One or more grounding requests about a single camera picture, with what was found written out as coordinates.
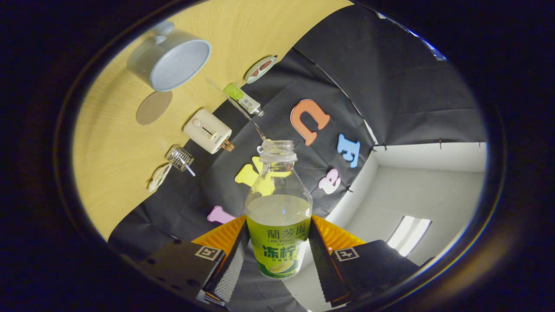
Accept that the round brown coaster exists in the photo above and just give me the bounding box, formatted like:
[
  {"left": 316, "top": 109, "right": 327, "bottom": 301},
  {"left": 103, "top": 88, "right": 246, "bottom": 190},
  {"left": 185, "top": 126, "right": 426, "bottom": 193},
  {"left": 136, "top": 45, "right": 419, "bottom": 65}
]
[{"left": 136, "top": 90, "right": 173, "bottom": 126}]

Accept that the cream toaster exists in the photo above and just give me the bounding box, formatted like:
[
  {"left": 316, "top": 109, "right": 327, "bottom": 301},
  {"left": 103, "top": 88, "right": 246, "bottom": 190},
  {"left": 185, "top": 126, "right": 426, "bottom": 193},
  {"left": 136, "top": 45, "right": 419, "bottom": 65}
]
[{"left": 183, "top": 108, "right": 232, "bottom": 155}]

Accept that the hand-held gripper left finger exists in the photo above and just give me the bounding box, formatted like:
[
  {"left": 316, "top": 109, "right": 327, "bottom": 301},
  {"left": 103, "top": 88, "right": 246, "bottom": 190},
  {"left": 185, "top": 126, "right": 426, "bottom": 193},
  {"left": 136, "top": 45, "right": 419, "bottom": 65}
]
[{"left": 137, "top": 215, "right": 250, "bottom": 305}]

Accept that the pale grey cup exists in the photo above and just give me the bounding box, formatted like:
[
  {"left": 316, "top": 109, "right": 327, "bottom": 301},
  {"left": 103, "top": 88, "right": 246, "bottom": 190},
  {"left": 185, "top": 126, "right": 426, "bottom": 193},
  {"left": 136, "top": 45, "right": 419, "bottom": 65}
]
[{"left": 127, "top": 21, "right": 212, "bottom": 92}]

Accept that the cream divided tray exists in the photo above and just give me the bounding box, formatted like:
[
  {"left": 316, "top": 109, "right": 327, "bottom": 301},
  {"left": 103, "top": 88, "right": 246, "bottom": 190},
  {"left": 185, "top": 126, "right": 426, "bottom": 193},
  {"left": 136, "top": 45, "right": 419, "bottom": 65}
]
[{"left": 147, "top": 163, "right": 173, "bottom": 193}]

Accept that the metal mesh holder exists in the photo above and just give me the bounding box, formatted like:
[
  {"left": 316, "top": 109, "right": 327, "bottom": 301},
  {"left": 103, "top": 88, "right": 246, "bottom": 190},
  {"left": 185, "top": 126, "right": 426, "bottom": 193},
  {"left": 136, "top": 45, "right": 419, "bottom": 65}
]
[{"left": 165, "top": 145, "right": 194, "bottom": 172}]

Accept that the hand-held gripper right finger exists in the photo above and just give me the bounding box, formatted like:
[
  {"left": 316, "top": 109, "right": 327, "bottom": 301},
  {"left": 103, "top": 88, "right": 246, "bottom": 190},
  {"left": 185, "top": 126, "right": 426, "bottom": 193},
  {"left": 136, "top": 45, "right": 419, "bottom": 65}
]
[{"left": 304, "top": 215, "right": 420, "bottom": 305}]

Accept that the small bottle with green liquid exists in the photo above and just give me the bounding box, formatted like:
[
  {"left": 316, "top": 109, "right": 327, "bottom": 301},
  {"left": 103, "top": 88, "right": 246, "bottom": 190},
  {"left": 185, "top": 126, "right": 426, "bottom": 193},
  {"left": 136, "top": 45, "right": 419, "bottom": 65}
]
[{"left": 223, "top": 82, "right": 264, "bottom": 117}]

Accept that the green plate with food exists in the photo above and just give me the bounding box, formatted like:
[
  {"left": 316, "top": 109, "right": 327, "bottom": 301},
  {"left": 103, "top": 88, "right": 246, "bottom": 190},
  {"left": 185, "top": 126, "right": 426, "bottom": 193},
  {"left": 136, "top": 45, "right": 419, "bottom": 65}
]
[{"left": 244, "top": 55, "right": 278, "bottom": 84}]

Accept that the green label juice bottle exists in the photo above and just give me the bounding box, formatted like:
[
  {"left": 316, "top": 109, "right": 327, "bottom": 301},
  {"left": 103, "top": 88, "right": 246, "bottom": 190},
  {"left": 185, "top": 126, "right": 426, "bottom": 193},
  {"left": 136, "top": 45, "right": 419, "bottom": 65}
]
[{"left": 245, "top": 140, "right": 313, "bottom": 280}]

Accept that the ceiling light panel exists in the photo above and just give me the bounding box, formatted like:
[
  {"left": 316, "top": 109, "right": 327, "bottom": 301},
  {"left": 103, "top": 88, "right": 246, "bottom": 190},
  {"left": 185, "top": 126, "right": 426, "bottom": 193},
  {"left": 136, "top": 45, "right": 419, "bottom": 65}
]
[{"left": 386, "top": 215, "right": 433, "bottom": 257}]

